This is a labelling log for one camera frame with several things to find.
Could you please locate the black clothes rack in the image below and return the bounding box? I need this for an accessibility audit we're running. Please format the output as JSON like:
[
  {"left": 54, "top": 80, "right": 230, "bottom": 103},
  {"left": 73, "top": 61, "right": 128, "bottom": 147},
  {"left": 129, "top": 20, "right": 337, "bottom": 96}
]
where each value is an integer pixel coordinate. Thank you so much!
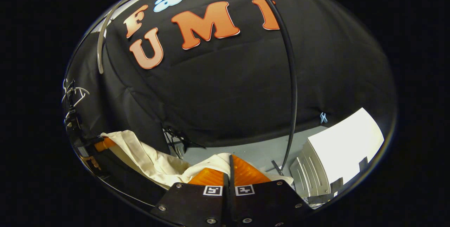
[{"left": 97, "top": 0, "right": 298, "bottom": 175}]

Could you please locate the black backdrop cloth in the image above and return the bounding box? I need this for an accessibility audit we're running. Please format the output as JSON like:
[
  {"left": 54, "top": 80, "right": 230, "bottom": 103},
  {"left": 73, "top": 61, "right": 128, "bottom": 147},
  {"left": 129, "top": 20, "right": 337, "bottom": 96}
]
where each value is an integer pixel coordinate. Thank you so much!
[{"left": 63, "top": 0, "right": 398, "bottom": 150}]

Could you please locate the white ribbed plastic box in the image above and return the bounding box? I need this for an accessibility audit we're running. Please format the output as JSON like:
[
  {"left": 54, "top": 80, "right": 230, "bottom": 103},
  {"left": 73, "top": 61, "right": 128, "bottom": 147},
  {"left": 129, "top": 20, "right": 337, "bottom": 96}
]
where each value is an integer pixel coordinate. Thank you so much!
[{"left": 290, "top": 107, "right": 385, "bottom": 199}]

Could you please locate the white plastic hanger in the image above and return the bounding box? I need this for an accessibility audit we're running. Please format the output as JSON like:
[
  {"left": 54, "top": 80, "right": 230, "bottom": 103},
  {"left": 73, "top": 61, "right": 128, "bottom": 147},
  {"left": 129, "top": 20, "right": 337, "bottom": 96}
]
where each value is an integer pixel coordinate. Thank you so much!
[{"left": 62, "top": 78, "right": 90, "bottom": 108}]

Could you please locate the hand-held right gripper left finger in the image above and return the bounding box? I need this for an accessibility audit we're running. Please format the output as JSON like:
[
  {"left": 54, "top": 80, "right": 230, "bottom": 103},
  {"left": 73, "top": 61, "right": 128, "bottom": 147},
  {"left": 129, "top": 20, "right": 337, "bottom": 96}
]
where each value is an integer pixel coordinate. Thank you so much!
[{"left": 150, "top": 167, "right": 228, "bottom": 227}]

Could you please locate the cream jacket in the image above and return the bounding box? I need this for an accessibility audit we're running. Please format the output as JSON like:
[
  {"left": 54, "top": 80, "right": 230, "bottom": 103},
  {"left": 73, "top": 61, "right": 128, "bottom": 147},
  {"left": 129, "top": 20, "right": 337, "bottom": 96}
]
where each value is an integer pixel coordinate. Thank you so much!
[{"left": 100, "top": 130, "right": 294, "bottom": 190}]

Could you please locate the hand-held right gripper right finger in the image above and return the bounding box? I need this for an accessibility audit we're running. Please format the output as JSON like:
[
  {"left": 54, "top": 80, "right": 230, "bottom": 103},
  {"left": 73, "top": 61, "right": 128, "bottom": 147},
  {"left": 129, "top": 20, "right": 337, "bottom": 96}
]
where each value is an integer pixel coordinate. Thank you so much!
[{"left": 229, "top": 155, "right": 313, "bottom": 227}]

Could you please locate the black cable bundle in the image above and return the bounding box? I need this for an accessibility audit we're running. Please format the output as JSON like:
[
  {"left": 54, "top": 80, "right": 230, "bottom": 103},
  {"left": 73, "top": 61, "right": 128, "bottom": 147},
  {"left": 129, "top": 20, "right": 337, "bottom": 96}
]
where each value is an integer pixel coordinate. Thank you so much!
[{"left": 163, "top": 127, "right": 206, "bottom": 159}]

